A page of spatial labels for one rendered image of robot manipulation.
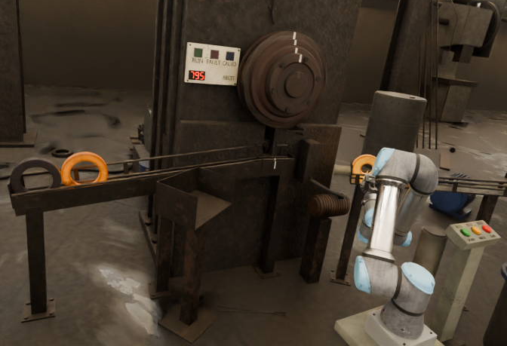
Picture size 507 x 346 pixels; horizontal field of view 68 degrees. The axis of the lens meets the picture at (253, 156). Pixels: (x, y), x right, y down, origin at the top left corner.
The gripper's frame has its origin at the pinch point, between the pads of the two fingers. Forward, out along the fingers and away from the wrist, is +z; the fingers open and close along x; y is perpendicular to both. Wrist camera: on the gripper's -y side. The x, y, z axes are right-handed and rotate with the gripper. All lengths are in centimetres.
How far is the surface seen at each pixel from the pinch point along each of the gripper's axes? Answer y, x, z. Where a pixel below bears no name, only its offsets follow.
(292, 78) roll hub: 43, 45, 7
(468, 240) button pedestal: -4, -42, -29
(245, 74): 43, 67, 3
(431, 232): -15.2, -33.1, -15.8
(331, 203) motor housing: -21.4, 14.2, -0.5
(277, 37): 58, 55, 16
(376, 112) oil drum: -85, -46, 245
